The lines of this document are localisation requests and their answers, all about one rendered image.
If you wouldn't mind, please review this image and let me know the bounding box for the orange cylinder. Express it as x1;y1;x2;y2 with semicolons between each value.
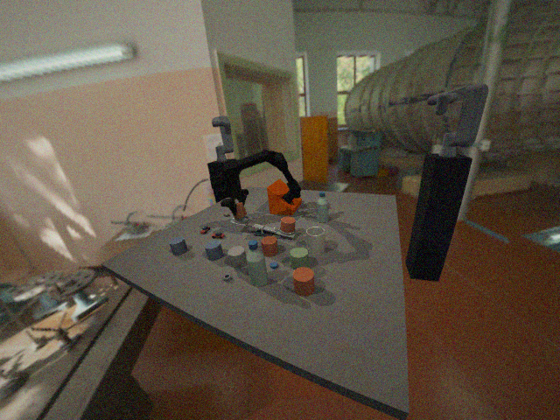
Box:
233;202;247;219
293;267;314;297
261;236;278;257
280;217;296;233

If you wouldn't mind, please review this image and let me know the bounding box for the green cylinder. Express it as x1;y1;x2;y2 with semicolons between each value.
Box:
290;247;309;270

